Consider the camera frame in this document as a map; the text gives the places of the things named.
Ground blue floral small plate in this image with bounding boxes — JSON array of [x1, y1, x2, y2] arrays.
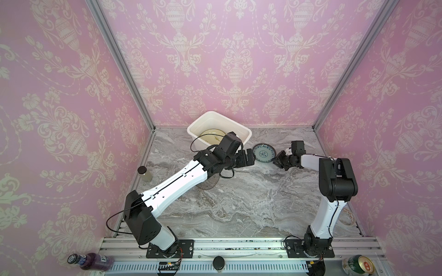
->
[[252, 143, 276, 163]]

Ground cream plate with plant drawing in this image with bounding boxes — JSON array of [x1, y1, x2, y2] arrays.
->
[[200, 129, 226, 145]]

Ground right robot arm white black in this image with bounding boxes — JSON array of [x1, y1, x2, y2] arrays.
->
[[272, 140, 358, 258]]

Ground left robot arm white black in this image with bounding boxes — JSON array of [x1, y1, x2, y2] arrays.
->
[[123, 132, 255, 253]]

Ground white plastic bin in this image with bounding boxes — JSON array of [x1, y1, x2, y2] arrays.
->
[[187, 111, 252, 151]]

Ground clear glass plate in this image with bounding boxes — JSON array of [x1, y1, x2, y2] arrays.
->
[[196, 174, 220, 190]]

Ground small jar black lid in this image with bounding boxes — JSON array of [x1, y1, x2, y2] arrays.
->
[[137, 166, 153, 182]]

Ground black round knob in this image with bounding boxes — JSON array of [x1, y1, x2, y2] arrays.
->
[[212, 256, 226, 271]]

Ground green beer can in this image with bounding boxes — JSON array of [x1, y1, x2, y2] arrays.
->
[[342, 255, 375, 276]]

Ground purple drink bottle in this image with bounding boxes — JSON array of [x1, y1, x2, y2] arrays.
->
[[67, 253, 114, 271]]

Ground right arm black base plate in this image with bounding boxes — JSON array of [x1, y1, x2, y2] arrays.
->
[[284, 238, 335, 258]]

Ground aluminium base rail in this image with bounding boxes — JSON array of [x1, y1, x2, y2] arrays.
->
[[99, 237, 394, 276]]

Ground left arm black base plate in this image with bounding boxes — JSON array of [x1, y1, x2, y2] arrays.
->
[[146, 239, 195, 259]]

